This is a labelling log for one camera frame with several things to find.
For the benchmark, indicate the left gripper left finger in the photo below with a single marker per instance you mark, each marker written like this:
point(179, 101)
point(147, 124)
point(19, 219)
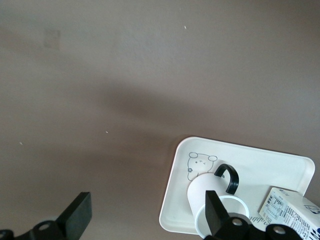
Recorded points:
point(72, 220)

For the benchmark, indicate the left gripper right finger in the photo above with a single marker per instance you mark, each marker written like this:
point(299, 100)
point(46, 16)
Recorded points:
point(215, 215)

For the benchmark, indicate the blue white milk carton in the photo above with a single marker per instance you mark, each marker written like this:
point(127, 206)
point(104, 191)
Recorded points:
point(287, 212)

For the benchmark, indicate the beige rabbit print tray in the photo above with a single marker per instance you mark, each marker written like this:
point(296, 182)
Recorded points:
point(262, 162)

